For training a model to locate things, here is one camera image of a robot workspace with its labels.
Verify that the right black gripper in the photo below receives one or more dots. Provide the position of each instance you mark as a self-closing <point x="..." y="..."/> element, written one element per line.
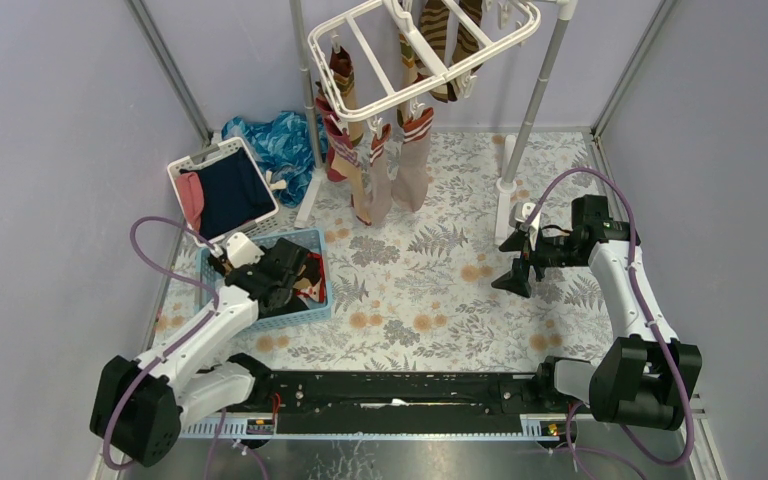
<point x="516" y="280"/>

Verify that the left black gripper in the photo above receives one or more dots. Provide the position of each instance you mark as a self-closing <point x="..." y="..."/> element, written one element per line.
<point x="292" y="266"/>

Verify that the red striped sock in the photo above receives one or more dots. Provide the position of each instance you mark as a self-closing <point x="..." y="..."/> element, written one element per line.
<point x="341" y="157"/>
<point x="359" y="200"/>

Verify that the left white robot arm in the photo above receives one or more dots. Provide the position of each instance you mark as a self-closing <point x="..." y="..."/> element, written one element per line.
<point x="143" y="404"/>

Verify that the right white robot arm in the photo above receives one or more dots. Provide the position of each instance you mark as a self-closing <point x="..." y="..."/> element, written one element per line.
<point x="639" y="380"/>

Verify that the pile of socks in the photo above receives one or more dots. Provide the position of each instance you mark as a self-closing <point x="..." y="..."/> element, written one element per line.
<point x="307" y="283"/>

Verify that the blue laundry basket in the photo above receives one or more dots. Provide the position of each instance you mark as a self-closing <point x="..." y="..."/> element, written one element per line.
<point x="319" y="305"/>

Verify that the silver drying rack stand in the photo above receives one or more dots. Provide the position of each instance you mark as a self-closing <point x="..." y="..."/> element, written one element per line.
<point x="514" y="146"/>

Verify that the dark navy cloth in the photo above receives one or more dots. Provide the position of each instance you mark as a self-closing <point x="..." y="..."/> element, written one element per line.
<point x="234" y="195"/>

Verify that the white laundry basket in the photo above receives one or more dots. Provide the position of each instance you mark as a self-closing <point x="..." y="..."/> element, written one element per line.
<point x="207" y="157"/>

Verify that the pink cloth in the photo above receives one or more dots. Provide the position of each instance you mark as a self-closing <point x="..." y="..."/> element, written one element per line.
<point x="191" y="196"/>

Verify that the blue patterned cloth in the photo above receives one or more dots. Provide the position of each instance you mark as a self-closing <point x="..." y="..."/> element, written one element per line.
<point x="283" y="147"/>

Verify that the brown patterned hanging sock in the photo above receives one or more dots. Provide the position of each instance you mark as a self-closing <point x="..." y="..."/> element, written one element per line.
<point x="466" y="44"/>

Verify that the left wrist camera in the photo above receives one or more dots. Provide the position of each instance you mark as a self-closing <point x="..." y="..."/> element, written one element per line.
<point x="241" y="250"/>

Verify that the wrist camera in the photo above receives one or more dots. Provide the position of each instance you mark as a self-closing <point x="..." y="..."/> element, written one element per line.
<point x="526" y="217"/>
<point x="241" y="250"/>

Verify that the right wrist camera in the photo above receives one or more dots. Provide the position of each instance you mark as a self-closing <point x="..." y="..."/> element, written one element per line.
<point x="526" y="217"/>

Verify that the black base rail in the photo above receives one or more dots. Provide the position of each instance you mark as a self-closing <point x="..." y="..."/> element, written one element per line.
<point x="404" y="404"/>

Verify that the white sock hanger frame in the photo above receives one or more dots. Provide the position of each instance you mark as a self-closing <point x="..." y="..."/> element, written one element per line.
<point x="528" y="20"/>

